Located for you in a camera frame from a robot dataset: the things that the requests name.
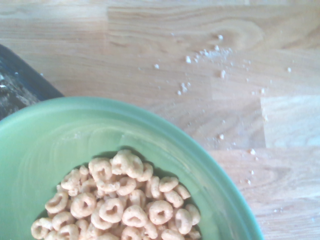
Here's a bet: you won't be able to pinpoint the black plastic food box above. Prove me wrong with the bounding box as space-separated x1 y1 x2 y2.
0 44 66 122

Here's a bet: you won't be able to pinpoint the green ceramic bowl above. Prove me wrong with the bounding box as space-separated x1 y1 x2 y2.
0 96 266 240

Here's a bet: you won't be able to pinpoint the ring-shaped oat cereal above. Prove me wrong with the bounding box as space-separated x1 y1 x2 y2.
30 149 202 240

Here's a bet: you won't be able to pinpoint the scattered cereal crumbs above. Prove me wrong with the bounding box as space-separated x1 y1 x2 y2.
152 33 294 186

